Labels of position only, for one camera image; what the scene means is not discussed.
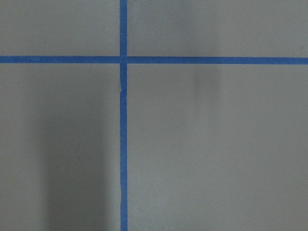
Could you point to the brown paper table cover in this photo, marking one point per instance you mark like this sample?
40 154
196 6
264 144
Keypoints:
210 147

